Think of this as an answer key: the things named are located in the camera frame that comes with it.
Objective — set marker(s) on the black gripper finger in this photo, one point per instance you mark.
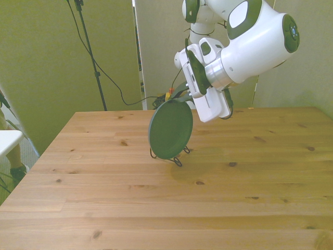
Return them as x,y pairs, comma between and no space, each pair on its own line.
180,89
186,98

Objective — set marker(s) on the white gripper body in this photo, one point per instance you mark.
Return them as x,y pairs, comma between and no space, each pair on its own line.
213,106

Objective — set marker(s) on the dark green round plate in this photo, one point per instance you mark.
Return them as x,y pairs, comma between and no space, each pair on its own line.
170,130

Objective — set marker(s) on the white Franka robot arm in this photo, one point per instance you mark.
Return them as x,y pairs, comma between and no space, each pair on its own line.
255,47

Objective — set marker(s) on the yellow emergency stop button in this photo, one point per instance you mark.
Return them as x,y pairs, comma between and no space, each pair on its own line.
168,95

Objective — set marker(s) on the beige partition panel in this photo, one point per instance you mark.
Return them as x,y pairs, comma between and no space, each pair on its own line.
46,65
299,86

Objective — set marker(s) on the black tripod pole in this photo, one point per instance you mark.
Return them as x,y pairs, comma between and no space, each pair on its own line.
90,49

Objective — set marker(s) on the white side table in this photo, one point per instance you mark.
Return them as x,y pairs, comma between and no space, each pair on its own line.
9,140

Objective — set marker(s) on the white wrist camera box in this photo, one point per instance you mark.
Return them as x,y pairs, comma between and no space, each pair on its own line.
187,71

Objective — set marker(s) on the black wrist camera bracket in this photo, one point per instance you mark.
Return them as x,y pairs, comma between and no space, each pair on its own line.
197,70

